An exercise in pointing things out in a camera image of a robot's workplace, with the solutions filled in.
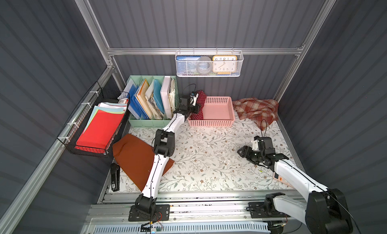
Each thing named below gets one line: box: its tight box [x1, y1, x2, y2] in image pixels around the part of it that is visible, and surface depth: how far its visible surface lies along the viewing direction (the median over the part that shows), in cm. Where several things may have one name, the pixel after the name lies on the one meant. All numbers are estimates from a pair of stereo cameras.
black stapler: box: [110, 162, 121, 192], surface depth 84 cm
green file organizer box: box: [126, 75, 180, 129], surface depth 101 cm
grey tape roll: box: [196, 55, 213, 75], surface depth 89 cm
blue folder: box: [127, 84, 149, 120], surface depth 102 cm
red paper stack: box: [74, 101, 127, 154], surface depth 75 cm
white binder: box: [160, 75, 173, 120], surface depth 98 cm
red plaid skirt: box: [232, 97, 279, 131], surface depth 113 cm
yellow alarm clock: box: [212, 54, 238, 75], surface depth 90 cm
